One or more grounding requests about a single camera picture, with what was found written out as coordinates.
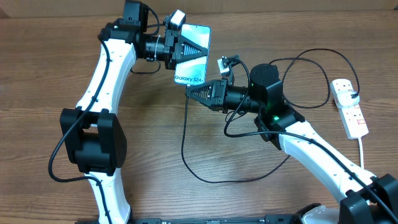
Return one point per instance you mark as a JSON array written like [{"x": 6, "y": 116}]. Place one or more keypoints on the white charger plug adapter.
[{"x": 346, "y": 98}]

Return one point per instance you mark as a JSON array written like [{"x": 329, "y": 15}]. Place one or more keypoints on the white power strip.
[{"x": 351, "y": 116}]

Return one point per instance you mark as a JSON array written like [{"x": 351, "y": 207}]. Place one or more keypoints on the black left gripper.
[{"x": 183, "y": 44}]

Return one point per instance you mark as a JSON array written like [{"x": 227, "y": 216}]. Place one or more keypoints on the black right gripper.
[{"x": 216, "y": 98}]

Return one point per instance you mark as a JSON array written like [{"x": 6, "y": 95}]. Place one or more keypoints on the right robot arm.
[{"x": 362, "y": 196}]

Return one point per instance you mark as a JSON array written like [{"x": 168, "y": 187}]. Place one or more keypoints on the Samsung Galaxy smartphone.
[{"x": 193, "y": 72}]

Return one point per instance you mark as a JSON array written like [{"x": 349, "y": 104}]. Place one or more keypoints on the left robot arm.
[{"x": 92, "y": 134}]

